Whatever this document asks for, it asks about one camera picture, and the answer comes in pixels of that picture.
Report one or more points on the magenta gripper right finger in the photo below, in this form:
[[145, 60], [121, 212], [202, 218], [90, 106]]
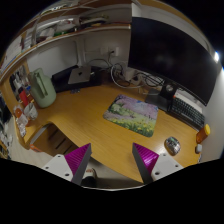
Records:
[[153, 166]]

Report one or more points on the large black monitor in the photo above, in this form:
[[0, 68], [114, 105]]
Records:
[[163, 50]]

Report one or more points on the black keyboard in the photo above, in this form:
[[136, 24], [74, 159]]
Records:
[[186, 113]]

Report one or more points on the green water jug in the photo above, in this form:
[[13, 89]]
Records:
[[42, 88]]

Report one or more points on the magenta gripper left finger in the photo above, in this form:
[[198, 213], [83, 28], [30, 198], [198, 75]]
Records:
[[72, 166]]

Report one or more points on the white mug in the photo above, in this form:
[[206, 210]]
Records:
[[30, 111]]

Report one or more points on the wooden drawer unit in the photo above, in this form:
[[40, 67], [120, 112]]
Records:
[[51, 140]]

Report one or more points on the floral landscape mouse pad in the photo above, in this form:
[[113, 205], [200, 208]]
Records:
[[132, 114]]

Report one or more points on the silver mac mini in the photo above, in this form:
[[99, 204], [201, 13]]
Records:
[[80, 75]]

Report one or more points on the black monitor stand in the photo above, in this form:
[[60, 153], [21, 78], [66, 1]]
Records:
[[162, 98]]

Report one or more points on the small white eraser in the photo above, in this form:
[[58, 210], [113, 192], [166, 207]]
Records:
[[198, 148]]

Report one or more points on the black box under mini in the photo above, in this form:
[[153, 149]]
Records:
[[60, 79]]

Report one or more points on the wooden wall shelf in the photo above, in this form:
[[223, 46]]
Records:
[[61, 19]]

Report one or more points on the grey computer mouse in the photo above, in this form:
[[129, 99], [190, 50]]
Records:
[[172, 145]]

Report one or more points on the orange pill bottle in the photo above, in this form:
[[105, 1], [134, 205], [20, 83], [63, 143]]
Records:
[[203, 134]]

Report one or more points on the red can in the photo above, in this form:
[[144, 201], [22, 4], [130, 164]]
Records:
[[23, 96]]

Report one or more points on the white power strip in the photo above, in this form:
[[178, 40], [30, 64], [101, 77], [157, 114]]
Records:
[[130, 75]]

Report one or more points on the white wall socket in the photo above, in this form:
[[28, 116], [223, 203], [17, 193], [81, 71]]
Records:
[[114, 51]]

